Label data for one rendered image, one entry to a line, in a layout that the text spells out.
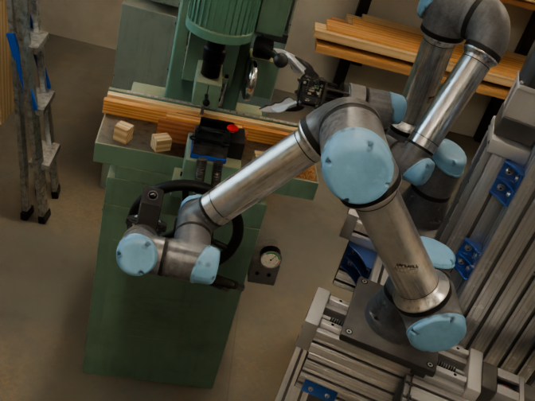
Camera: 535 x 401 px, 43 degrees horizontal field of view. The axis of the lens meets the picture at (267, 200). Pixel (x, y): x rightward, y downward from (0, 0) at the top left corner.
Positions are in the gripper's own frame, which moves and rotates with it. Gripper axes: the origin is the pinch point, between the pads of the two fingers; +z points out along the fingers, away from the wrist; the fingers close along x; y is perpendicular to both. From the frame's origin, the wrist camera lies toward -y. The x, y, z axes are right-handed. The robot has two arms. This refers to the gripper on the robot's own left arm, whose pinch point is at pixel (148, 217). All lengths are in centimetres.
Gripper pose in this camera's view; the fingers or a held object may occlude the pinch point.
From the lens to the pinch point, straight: 162.5
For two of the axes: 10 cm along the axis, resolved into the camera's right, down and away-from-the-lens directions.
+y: -2.3, 9.7, 1.0
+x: 9.7, 2.2, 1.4
